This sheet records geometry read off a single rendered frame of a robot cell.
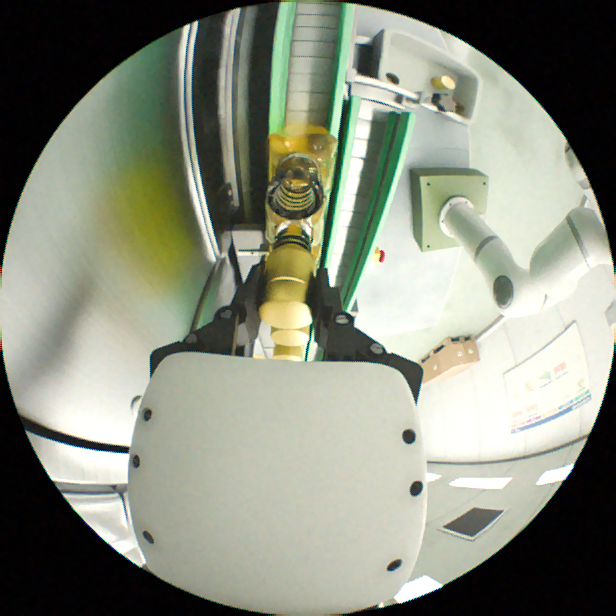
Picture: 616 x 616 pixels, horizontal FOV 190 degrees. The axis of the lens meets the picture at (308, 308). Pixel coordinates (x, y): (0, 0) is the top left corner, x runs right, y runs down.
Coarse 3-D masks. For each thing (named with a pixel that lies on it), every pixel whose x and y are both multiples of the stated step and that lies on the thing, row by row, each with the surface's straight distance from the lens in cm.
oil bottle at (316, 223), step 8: (320, 208) 17; (272, 216) 17; (312, 216) 17; (320, 216) 17; (272, 224) 17; (280, 224) 17; (312, 224) 17; (320, 224) 17; (272, 232) 18; (312, 232) 17; (320, 232) 18; (272, 240) 18; (312, 240) 18; (320, 240) 19; (312, 248) 19
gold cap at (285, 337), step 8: (272, 328) 17; (280, 328) 16; (304, 328) 16; (272, 336) 17; (280, 336) 17; (288, 336) 17; (296, 336) 17; (304, 336) 17; (280, 344) 18; (288, 344) 18; (296, 344) 18
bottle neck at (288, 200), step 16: (288, 160) 12; (304, 160) 12; (272, 176) 11; (288, 176) 10; (304, 176) 10; (320, 176) 11; (272, 192) 10; (288, 192) 13; (304, 192) 13; (320, 192) 10; (272, 208) 11; (288, 208) 11; (304, 208) 11
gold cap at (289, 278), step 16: (272, 256) 13; (288, 256) 12; (304, 256) 13; (272, 272) 12; (288, 272) 11; (304, 272) 12; (272, 288) 11; (288, 288) 11; (304, 288) 11; (272, 304) 11; (288, 304) 11; (304, 304) 11; (272, 320) 12; (288, 320) 12; (304, 320) 12
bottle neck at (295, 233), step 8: (288, 224) 16; (296, 224) 16; (304, 224) 17; (280, 232) 16; (288, 232) 15; (296, 232) 15; (304, 232) 16; (280, 240) 15; (288, 240) 14; (296, 240) 14; (304, 240) 15; (304, 248) 14
